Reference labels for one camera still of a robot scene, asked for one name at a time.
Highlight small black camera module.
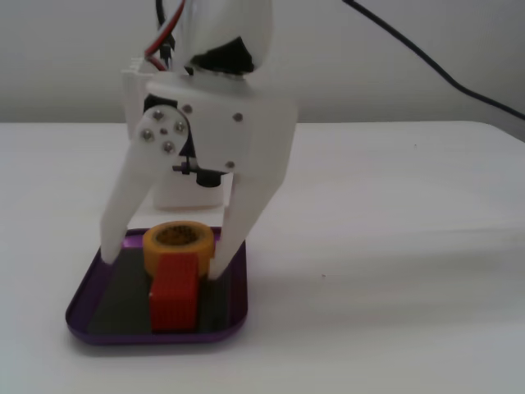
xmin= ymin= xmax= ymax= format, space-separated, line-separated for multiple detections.
xmin=171 ymin=161 xmax=225 ymax=190

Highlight purple tray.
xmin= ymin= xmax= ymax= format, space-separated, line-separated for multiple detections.
xmin=65 ymin=226 xmax=249 ymax=346

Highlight red white black servo wires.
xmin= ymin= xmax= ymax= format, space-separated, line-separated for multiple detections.
xmin=142 ymin=0 xmax=178 ymax=73

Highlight thick black cable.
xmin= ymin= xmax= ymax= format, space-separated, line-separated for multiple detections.
xmin=341 ymin=0 xmax=525 ymax=122

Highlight yellow tape roll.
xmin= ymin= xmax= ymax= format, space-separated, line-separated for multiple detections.
xmin=143 ymin=221 xmax=216 ymax=277

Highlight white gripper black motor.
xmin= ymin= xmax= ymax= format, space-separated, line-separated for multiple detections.
xmin=99 ymin=66 xmax=299 ymax=282

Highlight red cube block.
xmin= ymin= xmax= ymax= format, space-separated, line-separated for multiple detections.
xmin=148 ymin=254 xmax=201 ymax=333

